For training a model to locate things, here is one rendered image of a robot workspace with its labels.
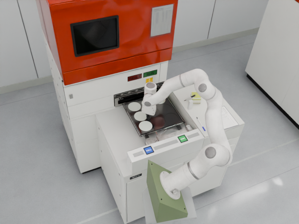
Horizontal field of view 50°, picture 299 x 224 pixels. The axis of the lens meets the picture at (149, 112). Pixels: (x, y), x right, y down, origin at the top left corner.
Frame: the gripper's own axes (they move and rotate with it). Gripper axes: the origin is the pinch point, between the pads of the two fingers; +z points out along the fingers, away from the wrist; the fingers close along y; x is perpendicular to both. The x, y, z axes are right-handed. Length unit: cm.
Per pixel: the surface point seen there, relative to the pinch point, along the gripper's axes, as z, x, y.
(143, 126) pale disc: 2.1, -9.2, -0.3
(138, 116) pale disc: 2.0, -1.2, -7.9
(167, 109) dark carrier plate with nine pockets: 2.1, 14.7, 10.9
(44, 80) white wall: 86, 85, -162
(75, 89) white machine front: -21, -13, -52
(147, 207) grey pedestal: 10, -65, 23
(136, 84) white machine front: -10.1, 19.5, -17.7
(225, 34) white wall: 80, 269, 27
